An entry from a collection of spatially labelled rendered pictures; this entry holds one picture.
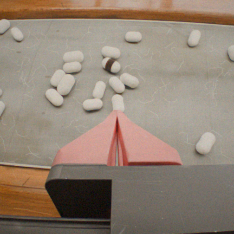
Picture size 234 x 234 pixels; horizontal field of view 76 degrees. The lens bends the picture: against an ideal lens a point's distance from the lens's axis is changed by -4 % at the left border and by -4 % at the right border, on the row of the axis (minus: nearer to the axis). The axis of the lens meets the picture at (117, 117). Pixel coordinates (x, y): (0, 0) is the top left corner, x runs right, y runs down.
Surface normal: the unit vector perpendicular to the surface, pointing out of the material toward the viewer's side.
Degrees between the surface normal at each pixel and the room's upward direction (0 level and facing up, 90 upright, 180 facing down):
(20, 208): 0
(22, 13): 90
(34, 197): 0
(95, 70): 0
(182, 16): 90
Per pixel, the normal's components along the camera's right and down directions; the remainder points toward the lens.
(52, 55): -0.02, -0.29
